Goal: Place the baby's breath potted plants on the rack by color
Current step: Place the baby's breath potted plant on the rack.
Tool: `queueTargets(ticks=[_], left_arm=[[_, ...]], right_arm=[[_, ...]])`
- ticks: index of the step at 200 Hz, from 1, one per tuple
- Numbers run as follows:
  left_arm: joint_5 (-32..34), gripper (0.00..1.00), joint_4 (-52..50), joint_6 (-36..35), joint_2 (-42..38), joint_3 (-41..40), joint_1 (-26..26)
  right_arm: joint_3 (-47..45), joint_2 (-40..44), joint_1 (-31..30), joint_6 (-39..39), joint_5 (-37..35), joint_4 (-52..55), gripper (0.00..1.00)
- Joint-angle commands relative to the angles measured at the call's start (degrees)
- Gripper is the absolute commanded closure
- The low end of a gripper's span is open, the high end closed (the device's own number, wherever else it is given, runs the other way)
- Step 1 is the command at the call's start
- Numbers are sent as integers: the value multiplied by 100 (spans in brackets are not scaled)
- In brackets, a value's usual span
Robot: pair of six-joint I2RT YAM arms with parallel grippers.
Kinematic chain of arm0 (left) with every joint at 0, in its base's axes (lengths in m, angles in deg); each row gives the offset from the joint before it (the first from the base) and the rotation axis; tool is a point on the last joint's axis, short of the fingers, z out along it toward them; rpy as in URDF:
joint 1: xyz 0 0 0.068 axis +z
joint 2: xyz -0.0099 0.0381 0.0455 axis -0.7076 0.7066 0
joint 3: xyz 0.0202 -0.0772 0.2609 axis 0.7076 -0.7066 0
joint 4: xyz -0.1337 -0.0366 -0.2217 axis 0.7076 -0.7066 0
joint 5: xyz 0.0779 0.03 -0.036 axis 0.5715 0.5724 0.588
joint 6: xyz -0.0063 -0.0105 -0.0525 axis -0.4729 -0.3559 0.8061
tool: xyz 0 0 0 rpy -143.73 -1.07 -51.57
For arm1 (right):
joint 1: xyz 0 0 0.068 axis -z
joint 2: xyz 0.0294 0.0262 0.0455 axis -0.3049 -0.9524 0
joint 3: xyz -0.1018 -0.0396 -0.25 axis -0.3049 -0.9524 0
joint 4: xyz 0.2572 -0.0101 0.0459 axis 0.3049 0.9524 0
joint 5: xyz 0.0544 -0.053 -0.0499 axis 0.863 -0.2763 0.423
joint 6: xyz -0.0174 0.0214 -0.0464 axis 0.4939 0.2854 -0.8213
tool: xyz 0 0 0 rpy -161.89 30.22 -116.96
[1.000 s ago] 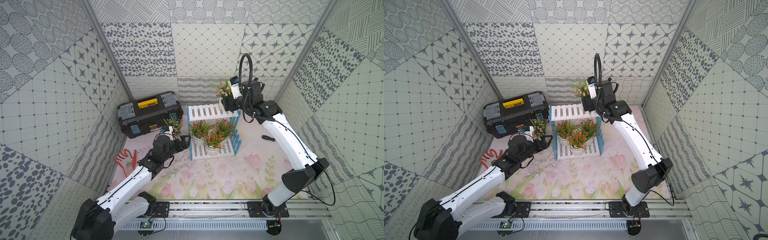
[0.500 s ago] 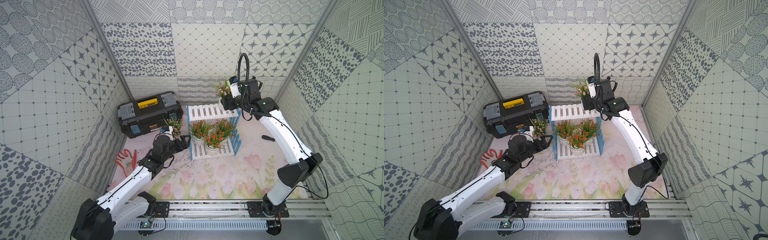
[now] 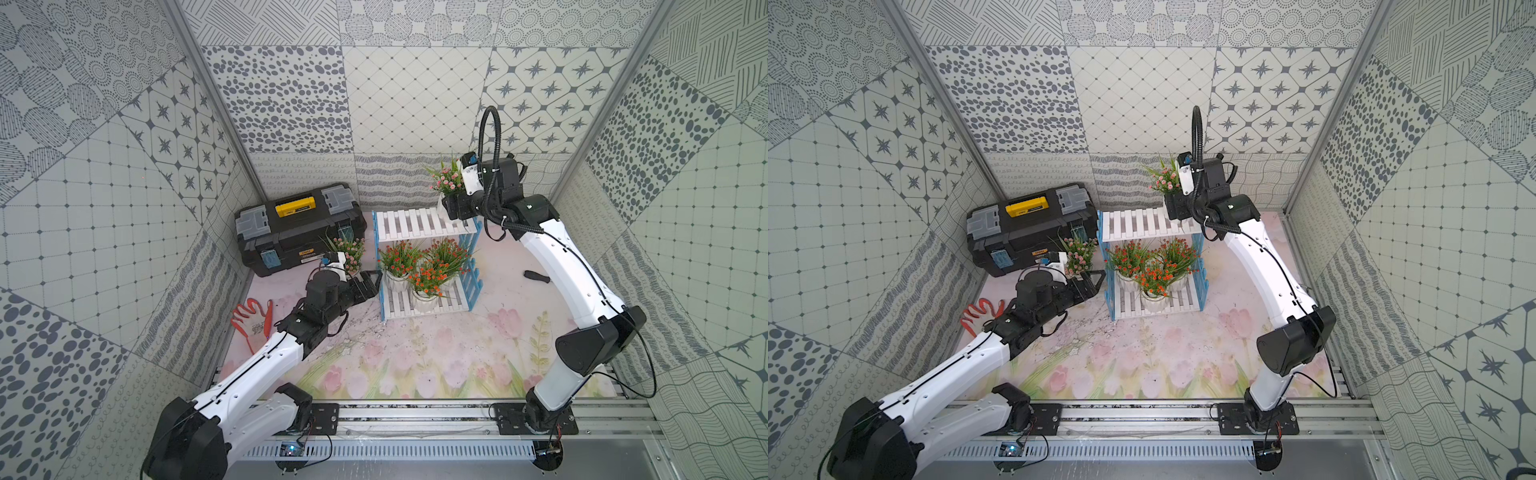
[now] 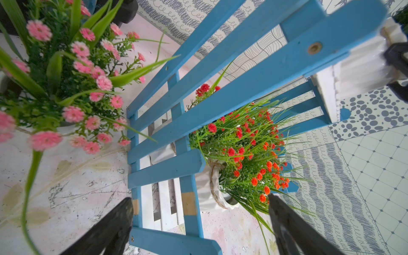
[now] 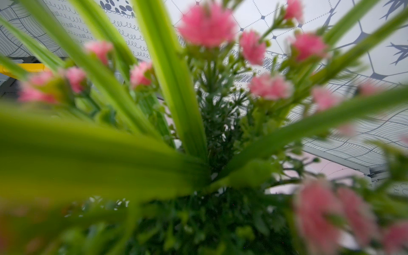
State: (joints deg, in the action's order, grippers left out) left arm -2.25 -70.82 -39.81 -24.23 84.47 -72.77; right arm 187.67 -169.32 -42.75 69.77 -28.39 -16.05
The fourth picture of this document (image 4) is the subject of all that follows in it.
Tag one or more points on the white blue two-tier rack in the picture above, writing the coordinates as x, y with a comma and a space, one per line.
159, 149

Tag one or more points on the red flower pot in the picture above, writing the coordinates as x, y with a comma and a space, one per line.
205, 90

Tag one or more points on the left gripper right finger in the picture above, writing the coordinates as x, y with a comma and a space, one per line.
294, 236

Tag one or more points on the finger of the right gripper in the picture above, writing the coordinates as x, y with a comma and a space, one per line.
396, 59
401, 92

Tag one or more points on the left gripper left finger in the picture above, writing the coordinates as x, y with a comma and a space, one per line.
109, 236

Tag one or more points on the orange flower pot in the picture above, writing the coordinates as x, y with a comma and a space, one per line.
248, 146

